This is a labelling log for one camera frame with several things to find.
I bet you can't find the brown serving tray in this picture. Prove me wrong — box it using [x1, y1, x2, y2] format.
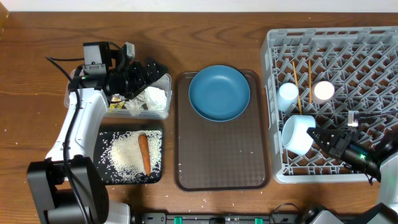
[174, 70, 271, 191]

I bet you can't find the light blue cup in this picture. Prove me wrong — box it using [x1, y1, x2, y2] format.
[277, 83, 299, 112]

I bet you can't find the clear plastic bin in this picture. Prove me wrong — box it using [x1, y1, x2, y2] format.
[78, 73, 172, 119]

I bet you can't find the pink cup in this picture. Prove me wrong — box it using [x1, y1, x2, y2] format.
[311, 81, 335, 104]

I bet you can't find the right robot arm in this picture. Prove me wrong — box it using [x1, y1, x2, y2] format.
[307, 128, 397, 223]

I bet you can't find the grey dishwasher rack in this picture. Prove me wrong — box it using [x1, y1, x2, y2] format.
[261, 27, 397, 184]

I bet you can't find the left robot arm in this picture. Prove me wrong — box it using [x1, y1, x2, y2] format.
[27, 57, 168, 223]

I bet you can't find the white tissue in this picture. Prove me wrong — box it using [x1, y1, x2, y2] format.
[124, 86, 167, 115]

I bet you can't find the dark blue plate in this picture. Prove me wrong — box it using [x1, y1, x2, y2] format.
[188, 65, 251, 122]

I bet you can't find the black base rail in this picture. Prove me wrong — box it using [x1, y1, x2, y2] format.
[131, 212, 305, 224]

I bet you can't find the wooden chopstick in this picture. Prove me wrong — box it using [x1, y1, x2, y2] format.
[308, 59, 313, 104]
[292, 60, 303, 116]

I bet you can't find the orange carrot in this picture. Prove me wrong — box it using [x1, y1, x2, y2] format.
[138, 134, 151, 176]

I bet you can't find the foil snack wrapper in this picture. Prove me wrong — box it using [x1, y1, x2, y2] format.
[109, 94, 126, 109]

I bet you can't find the spilled white rice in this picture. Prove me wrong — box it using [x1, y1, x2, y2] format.
[101, 129, 163, 184]

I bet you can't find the black waste tray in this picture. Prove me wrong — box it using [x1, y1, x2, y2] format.
[93, 124, 164, 185]

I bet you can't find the light blue bowl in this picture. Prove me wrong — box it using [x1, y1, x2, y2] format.
[282, 115, 316, 156]

